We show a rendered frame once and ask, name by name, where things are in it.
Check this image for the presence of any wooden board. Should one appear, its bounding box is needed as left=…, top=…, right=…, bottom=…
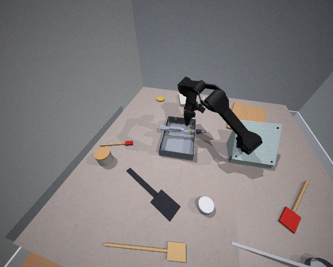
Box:
left=232, top=102, right=266, bottom=123

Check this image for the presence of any white cylindrical container with tan lid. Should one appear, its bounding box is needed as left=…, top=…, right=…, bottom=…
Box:
left=94, top=147, right=114, bottom=167

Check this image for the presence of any white round disc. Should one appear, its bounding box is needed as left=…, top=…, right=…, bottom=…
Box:
left=197, top=196, right=214, bottom=215

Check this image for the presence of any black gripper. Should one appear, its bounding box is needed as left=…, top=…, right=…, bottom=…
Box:
left=183, top=99, right=196, bottom=126

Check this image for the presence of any black flat spatula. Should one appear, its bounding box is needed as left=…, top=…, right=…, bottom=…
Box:
left=127, top=168, right=180, bottom=221

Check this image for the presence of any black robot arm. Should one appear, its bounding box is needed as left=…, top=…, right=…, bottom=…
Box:
left=178, top=77, right=263, bottom=155

